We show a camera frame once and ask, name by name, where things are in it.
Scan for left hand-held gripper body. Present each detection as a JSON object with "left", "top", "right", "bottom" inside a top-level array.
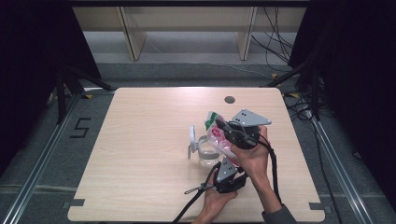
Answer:
[{"left": 214, "top": 157, "right": 249, "bottom": 195}]

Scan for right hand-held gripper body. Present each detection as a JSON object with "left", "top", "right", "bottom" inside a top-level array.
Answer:
[{"left": 223, "top": 107, "right": 273, "bottom": 150}]

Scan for pink and white plastic bag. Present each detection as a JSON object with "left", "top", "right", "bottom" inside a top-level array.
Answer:
[{"left": 204, "top": 111, "right": 243, "bottom": 166}]

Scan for clear jar with grey lid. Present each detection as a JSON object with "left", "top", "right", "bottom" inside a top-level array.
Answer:
[{"left": 187, "top": 124, "right": 225, "bottom": 168}]

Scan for person's right hand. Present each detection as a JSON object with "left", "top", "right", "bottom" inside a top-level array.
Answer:
[{"left": 230, "top": 125, "right": 271, "bottom": 182}]

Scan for person's left hand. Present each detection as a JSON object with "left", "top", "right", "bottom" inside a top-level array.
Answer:
[{"left": 200, "top": 170, "right": 239, "bottom": 218}]

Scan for black metal stand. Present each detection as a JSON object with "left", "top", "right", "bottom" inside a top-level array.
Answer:
[
  {"left": 55, "top": 64, "right": 117, "bottom": 125},
  {"left": 260, "top": 58, "right": 322, "bottom": 121}
]

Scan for light wooden shelf unit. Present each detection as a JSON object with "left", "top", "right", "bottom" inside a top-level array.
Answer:
[{"left": 73, "top": 6, "right": 307, "bottom": 62}]

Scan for black curtain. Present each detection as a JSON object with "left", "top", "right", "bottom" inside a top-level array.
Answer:
[
  {"left": 288, "top": 0, "right": 396, "bottom": 216},
  {"left": 0, "top": 0, "right": 103, "bottom": 176}
]

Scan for right hand-held gripper black cable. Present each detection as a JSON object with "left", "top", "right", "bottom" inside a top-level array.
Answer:
[{"left": 256, "top": 137, "right": 283, "bottom": 205}]

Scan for grey cable tie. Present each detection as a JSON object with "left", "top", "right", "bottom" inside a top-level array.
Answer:
[{"left": 183, "top": 185, "right": 208, "bottom": 196}]

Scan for black floor cables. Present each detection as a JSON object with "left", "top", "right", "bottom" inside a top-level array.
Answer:
[{"left": 283, "top": 89, "right": 344, "bottom": 224}]

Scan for metal floor rail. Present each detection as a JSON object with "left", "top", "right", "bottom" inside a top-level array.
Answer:
[
  {"left": 310, "top": 117, "right": 376, "bottom": 224},
  {"left": 0, "top": 92, "right": 82, "bottom": 224}
]

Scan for hanging black cables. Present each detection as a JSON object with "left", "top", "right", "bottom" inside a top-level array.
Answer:
[{"left": 250, "top": 7, "right": 296, "bottom": 75}]

